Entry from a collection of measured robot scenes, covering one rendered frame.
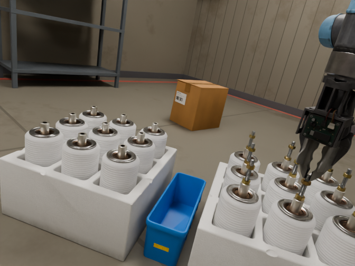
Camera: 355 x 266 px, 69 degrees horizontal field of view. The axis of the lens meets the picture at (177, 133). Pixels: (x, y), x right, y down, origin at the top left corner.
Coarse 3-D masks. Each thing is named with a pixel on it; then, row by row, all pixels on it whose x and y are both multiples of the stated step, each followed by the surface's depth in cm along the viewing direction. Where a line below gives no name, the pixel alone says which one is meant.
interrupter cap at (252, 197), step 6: (228, 186) 62; (234, 186) 63; (228, 192) 60; (234, 192) 60; (252, 192) 62; (234, 198) 58; (240, 198) 58; (246, 198) 59; (252, 198) 59; (258, 198) 59
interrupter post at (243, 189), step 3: (240, 183) 60; (240, 186) 60; (243, 186) 59; (246, 186) 59; (249, 186) 59; (240, 189) 60; (243, 189) 59; (246, 189) 59; (240, 192) 60; (243, 192) 59; (246, 192) 59; (240, 195) 60; (243, 195) 60; (246, 195) 60
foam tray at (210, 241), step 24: (216, 192) 73; (264, 192) 78; (264, 216) 66; (216, 240) 57; (240, 240) 56; (312, 240) 61; (192, 264) 61; (216, 264) 59; (240, 264) 57; (264, 264) 55; (288, 264) 54; (312, 264) 53
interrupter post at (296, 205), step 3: (294, 198) 57; (294, 201) 57; (297, 201) 56; (300, 201) 56; (303, 201) 57; (291, 204) 58; (294, 204) 57; (297, 204) 57; (300, 204) 56; (291, 207) 58; (294, 207) 57; (297, 207) 57; (300, 207) 57; (291, 210) 58; (294, 210) 57; (297, 210) 57; (300, 210) 57; (297, 213) 57
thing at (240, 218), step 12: (228, 204) 58; (240, 204) 57; (252, 204) 57; (216, 216) 62; (228, 216) 58; (240, 216) 57; (252, 216) 58; (228, 228) 59; (240, 228) 58; (252, 228) 60
